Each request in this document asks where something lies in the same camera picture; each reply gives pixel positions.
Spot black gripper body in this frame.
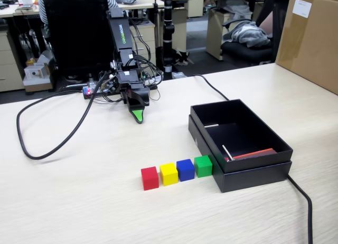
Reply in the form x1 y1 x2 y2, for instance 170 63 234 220
116 71 151 97

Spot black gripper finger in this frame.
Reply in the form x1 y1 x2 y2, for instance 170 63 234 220
131 87 151 108
126 91 145 124

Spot red wooden cube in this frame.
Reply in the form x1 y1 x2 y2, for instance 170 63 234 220
140 166 160 191

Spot yellow wooden cube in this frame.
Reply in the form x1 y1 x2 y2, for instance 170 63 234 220
159 162 179 187

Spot blue wooden cube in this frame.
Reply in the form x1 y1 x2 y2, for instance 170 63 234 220
176 158 196 182

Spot green wooden cube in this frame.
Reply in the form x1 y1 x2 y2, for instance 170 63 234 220
193 155 213 179

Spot black cardboard box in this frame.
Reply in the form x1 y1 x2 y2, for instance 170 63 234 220
190 98 295 174

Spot large brown cardboard box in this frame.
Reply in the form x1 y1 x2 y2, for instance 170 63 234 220
274 0 338 97

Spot controller board with red LED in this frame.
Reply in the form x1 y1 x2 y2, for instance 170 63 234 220
82 85 107 100

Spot beige drawer cabinet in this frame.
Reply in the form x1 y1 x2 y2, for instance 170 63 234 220
0 30 26 93
128 20 157 68

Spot black and white shoes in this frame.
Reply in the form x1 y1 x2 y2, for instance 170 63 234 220
175 49 195 66

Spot black vertical pole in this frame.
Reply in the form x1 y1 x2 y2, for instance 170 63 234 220
161 0 177 74

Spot black office chair back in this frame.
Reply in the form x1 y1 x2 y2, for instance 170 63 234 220
40 0 117 78

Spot black office chair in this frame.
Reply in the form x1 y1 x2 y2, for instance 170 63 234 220
220 17 274 65
40 0 117 78

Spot white carton with print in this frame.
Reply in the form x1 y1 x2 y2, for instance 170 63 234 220
23 62 55 93

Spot person in striped shirt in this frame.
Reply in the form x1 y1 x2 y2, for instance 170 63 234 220
37 0 120 37

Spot grey jacket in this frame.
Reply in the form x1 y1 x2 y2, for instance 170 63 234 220
222 20 273 49

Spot red matchbox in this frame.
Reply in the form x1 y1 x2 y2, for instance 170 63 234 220
233 148 277 161

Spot white shipping label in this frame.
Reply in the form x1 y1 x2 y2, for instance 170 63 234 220
293 0 313 20

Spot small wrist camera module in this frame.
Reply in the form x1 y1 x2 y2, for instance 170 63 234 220
101 76 118 95

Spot thick black power cable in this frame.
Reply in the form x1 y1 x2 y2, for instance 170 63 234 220
192 74 314 244

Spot thick black looped cable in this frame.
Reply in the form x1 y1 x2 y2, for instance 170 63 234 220
16 74 109 161

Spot beige desk pedestal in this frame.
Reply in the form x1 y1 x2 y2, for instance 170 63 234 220
205 7 240 61

